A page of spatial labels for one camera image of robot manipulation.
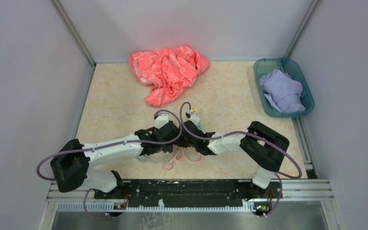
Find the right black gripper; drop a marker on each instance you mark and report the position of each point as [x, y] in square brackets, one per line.
[183, 144]

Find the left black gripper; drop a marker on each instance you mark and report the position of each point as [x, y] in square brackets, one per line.
[167, 148]

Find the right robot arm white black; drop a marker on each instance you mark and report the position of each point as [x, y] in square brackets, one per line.
[264, 145]

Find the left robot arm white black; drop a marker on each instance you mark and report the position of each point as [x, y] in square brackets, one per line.
[76, 165]

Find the pink crumpled cloth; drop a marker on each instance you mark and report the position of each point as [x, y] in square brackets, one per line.
[170, 71]

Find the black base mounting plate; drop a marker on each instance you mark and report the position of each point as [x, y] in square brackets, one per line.
[191, 193]

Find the lavender cloth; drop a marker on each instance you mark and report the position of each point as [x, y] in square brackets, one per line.
[282, 92]

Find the teal plastic basket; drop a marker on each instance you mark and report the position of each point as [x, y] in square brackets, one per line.
[286, 65]

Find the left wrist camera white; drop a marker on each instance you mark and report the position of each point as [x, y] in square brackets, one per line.
[161, 119]

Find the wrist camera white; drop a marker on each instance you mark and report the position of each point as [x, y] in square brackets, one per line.
[161, 119]
[193, 117]

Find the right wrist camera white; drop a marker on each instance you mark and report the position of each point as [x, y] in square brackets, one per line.
[193, 117]

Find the white slotted cable duct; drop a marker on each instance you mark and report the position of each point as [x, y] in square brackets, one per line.
[97, 206]

